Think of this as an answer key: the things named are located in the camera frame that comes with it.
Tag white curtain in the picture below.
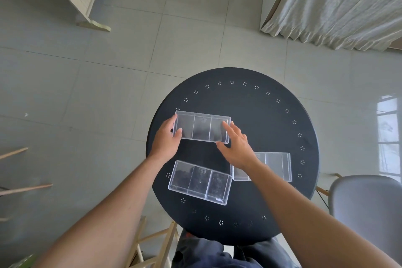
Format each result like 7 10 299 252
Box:
260 0 402 52

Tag person's right forearm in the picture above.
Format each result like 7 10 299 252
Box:
246 162 401 268

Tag person's dark trousers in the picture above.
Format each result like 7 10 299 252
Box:
171 229 303 268

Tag wooden rod rack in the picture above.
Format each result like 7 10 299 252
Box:
0 147 53 223

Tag clear plastic compartment tray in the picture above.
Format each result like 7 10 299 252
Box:
168 160 233 206
172 110 232 144
231 152 293 183

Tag light wooden stool frame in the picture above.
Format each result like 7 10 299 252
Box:
125 216 180 268

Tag person's right hand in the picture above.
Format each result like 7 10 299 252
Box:
216 121 263 173

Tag person's left forearm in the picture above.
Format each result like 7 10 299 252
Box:
34 155 167 268

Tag person's left hand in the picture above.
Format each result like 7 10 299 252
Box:
147 114 183 165

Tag grey plastic chair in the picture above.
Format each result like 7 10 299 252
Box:
315 173 402 263

